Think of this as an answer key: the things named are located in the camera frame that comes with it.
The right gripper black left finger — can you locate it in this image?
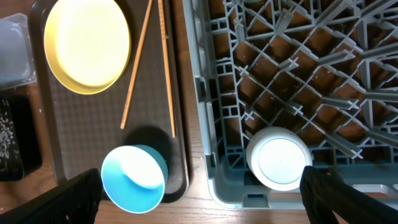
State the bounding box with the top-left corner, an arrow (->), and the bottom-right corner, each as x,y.
1,168 -> 103,223

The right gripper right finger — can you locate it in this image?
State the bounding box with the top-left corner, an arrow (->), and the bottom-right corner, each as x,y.
300,166 -> 397,223

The white cup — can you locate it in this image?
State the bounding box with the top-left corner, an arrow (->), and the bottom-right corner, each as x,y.
246,127 -> 313,192

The light blue bowl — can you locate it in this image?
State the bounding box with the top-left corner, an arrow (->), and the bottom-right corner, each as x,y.
101,144 -> 169,214

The yellow plate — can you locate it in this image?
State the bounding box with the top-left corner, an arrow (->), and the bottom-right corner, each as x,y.
44,0 -> 131,95

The wooden chopstick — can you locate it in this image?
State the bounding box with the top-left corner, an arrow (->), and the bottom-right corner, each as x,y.
120,0 -> 153,129
157,0 -> 176,138

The black food waste tray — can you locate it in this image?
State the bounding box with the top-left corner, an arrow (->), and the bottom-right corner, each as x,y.
1,95 -> 42,182

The grey dishwasher rack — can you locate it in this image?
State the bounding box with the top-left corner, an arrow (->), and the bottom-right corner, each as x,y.
183,0 -> 397,209

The clear plastic waste bin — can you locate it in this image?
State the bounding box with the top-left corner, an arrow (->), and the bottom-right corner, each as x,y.
1,13 -> 37,90

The dark brown serving tray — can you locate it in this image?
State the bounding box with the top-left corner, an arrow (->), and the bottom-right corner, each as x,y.
28,1 -> 189,203

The rice and food scraps pile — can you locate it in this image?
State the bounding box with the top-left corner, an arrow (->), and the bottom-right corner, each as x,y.
1,100 -> 21,174

